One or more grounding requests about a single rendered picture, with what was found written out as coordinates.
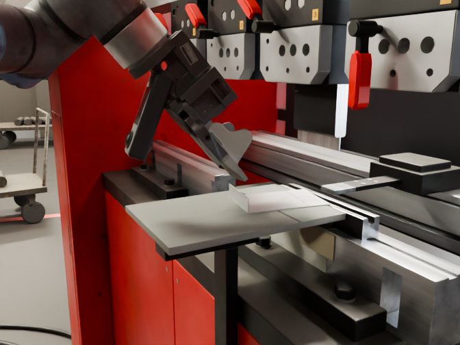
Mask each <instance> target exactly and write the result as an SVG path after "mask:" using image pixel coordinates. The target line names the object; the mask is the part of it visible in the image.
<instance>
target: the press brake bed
mask: <svg viewBox="0 0 460 345"><path fill-rule="evenodd" d="M102 188H103V208H104V219H105V239H106V249H107V269H108V279H109V289H110V309H111V320H112V339H113V345H215V304H214V297H213V296H212V295H211V294H210V293H209V292H208V291H207V290H206V289H205V288H204V287H203V286H202V285H201V284H200V283H199V282H198V281H197V280H196V279H195V278H194V277H193V276H192V275H191V274H190V273H189V272H188V271H187V270H186V269H185V268H184V267H183V266H182V265H181V264H180V263H179V262H178V261H177V260H176V259H174V260H170V261H164V259H163V258H162V257H161V256H160V255H159V254H158V253H157V252H156V250H155V241H154V240H153V239H152V238H151V237H150V235H149V234H148V233H147V232H146V231H145V230H144V229H143V228H142V227H141V226H140V225H139V224H138V223H137V222H136V221H135V220H134V219H133V218H132V217H131V216H130V215H129V214H128V213H127V212H126V211H125V208H124V207H123V206H122V205H121V204H120V203H119V202H118V201H117V200H116V199H115V198H114V197H113V196H112V195H111V194H110V193H109V192H108V191H107V190H106V189H105V188H104V187H102ZM238 345H261V344H260V343H259V342H258V341H257V340H256V339H255V338H254V337H253V336H252V335H251V334H250V333H249V332H248V331H247V330H246V329H245V328H244V327H243V326H242V325H241V324H240V323H239V322H238Z"/></svg>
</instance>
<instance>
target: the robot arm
mask: <svg viewBox="0 0 460 345"><path fill-rule="evenodd" d="M142 11H143V12H142ZM167 34H168V31H167V30H166V28H165V27H164V26H163V25H162V24H161V22H160V21H159V20H158V18H157V17H156V16H155V15H154V13H153V12H152V11H151V10H150V8H149V7H147V5H146V4H145V3H144V2H143V0H32V1H30V2H29V3H28V4H27V5H26V6H25V7H24V8H22V7H18V6H14V5H9V4H6V3H0V78H1V79H2V80H4V81H5V82H7V83H8V84H10V85H12V86H14V85H15V86H16V87H17V88H20V89H29V88H32V87H34V86H35V85H36V84H37V83H39V82H40V81H42V80H43V79H46V78H47V77H49V76H50V75H51V74H52V72H53V71H54V70H55V69H56V68H57V67H58V66H59V65H60V64H61V63H62V62H64V61H65V60H66V59H67V58H68V57H70V56H71V55H72V54H73V53H74V52H76V50H78V48H80V47H81V46H82V45H83V44H84V43H86V42H87V41H88V40H89V39H90V38H91V37H92V36H94V37H95V38H96V39H97V40H98V41H99V42H100V43H101V44H102V45H103V46H104V47H105V48H106V49H107V50H108V52H109V53H110V54H111V55H112V56H113V58H114V59H115V60H116V61H117V62H118V63H119V64H120V65H121V66H122V68H123V69H128V68H129V70H128V72H129V74H130V75H131V76H132V77H133V78H134V79H138V78H139V77H141V76H143V75H144V74H145V73H147V72H148V71H150V72H151V76H150V78H149V81H148V84H147V86H146V90H145V92H144V95H143V98H142V101H141V104H140V107H139V109H138V113H137V115H136V119H135V121H134V123H133V127H132V129H131V131H130V132H129V133H128V134H127V136H126V138H125V152H126V154H128V156H129V157H131V158H134V159H137V160H140V161H144V160H145V159H146V157H147V155H148V153H149V152H150V151H151V149H152V147H153V137H154V135H155V132H156V129H157V126H158V124H159V120H160V118H161V115H162V112H163V110H164V109H165V110H166V112H167V113H168V114H169V116H170V117H171V118H172V119H173V120H174V121H175V122H176V123H177V124H178V126H180V128H182V129H183V130H184V131H185V132H186V133H188V135H189V136H190V137H191V138H192V139H193V140H194V141H195V142H196V143H197V144H198V145H199V146H200V147H201V148H202V150H203V151H204V152H205V153H206V154H207V155H208V156H209V158H210V159H211V160H212V161H213V162H214V163H215V164H216V165H217V166H218V167H219V168H221V169H225V170H226V171H227V172H228V173H229V175H230V176H231V177H233V178H235V179H239V180H241V181H246V180H247V179H248V178H247V176H246V175H245V174H244V173H243V171H242V170H241V168H240V167H239V166H238V163H239V161H240V160H241V158H242V156H243V154H244V153H245V152H246V150H247V148H248V147H249V145H250V144H251V142H252V140H253V136H252V133H251V132H250V131H249V130H248V129H239V130H236V131H235V127H234V125H233V124H232V123H229V122H228V123H224V124H220V123H213V122H212V121H211V119H212V118H213V117H217V116H218V115H219V114H220V113H222V112H223V111H224V110H225V109H226V108H227V107H228V106H229V105H230V104H231V103H232V102H233V101H234V100H236V99H237V98H238V95H237V94H236V93H235V92H234V91H233V89H232V88H231V86H230V85H229V84H228V83H227V82H226V80H225V79H224V78H223V76H222V75H221V74H220V73H219V72H218V70H217V69H216V67H215V66H210V65H209V63H208V62H207V60H206V59H205V58H204V57H203V56H202V55H201V53H200V52H199V50H198V49H197V48H196V47H195V46H194V44H193V43H192V41H191V40H190V39H189V38H188V37H187V36H186V34H185V33H184V31H183V30H180V31H176V32H175V33H174V34H173V35H172V36H170V37H168V38H167V37H166V36H167ZM162 62H165V63H166V65H167V67H166V69H165V70H163V69H162ZM228 89H229V90H230V91H229V90H228Z"/></svg>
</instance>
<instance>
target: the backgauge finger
mask: <svg viewBox="0 0 460 345"><path fill-rule="evenodd" d="M451 163H452V162H451V161H448V160H444V159H438V158H434V157H429V156H425V155H418V154H415V153H399V154H393V155H383V156H380V157H379V161H374V162H370V174H369V178H368V179H360V180H355V181H347V182H342V183H334V184H329V185H324V186H321V190H322V191H325V192H328V193H330V194H333V195H338V194H345V193H349V192H357V191H362V190H369V189H373V188H381V187H385V186H389V187H391V188H396V189H398V190H402V191H405V192H409V193H412V194H416V195H418V196H423V195H427V194H433V193H438V192H444V191H448V190H454V189H458V188H460V167H458V166H452V165H451Z"/></svg>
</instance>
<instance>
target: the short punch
mask: <svg viewBox="0 0 460 345"><path fill-rule="evenodd" d="M347 105H348V84H295V91H294V128H295V129H297V130H298V141H300V142H305V143H308V144H313V145H316V146H321V147H324V148H328V149H333V150H336V151H340V140H341V137H344V136H345V135H346V117H347Z"/></svg>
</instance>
